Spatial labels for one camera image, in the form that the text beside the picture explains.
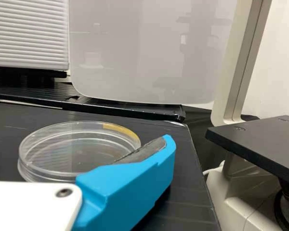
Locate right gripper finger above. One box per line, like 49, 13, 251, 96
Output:
73, 134, 177, 231

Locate petri dish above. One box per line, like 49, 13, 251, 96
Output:
17, 120, 143, 184

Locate cream microscope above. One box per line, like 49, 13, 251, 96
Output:
202, 0, 289, 231

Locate black platform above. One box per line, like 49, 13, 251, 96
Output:
0, 78, 186, 121
0, 102, 223, 231

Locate white box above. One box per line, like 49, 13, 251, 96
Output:
68, 0, 237, 107

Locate incubator door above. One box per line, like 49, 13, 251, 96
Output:
0, 0, 71, 71

